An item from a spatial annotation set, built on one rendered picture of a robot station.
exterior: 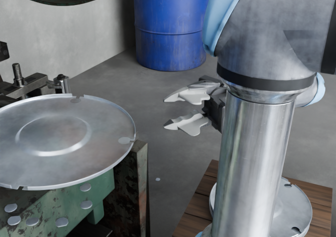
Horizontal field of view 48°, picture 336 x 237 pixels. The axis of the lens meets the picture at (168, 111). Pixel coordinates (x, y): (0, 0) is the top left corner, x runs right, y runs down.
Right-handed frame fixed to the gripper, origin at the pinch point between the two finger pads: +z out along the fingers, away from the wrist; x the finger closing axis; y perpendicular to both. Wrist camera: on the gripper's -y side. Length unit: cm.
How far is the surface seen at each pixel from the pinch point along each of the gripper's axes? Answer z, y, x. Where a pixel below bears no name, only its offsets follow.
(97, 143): 15.7, 5.7, 0.2
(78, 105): 16.1, -8.4, -0.3
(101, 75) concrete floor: -29, -200, 77
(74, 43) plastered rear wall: -13, -207, 53
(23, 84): 25.7, -29.9, 2.4
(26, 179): 27.9, 11.3, 0.1
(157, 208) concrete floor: -17, -52, 78
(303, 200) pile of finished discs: -44, -1, 40
